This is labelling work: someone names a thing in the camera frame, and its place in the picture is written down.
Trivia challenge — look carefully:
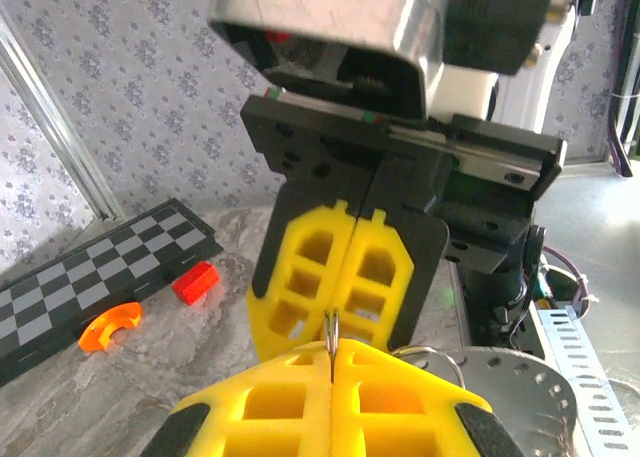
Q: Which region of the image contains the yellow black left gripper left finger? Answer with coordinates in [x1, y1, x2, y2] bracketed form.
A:
[139, 339, 335, 457]

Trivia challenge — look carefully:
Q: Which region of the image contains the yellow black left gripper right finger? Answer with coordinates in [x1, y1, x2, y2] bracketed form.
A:
[333, 339, 524, 457]

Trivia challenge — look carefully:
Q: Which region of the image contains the silver perforated metal disc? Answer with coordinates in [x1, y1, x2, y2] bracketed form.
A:
[413, 346, 582, 457]

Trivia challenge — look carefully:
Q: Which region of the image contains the red block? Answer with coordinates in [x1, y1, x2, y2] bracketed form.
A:
[170, 260, 222, 307]

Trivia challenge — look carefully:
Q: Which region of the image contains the grey metal sheet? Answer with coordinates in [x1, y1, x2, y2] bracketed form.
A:
[543, 170, 640, 457]

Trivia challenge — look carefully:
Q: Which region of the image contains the black grey folded chessboard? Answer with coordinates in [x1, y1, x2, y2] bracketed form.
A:
[0, 198, 225, 389]

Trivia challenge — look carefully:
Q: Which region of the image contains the grey slotted cable duct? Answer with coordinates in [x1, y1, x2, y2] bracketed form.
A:
[535, 305, 637, 457]

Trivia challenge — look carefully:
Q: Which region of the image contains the orange half ring piece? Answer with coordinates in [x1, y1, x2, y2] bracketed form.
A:
[77, 301, 145, 354]

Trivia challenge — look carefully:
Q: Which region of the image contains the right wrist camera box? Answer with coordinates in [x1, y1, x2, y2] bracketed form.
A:
[207, 0, 501, 121]

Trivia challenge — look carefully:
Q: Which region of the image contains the aluminium corner post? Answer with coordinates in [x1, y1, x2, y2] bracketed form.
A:
[0, 4, 127, 224]

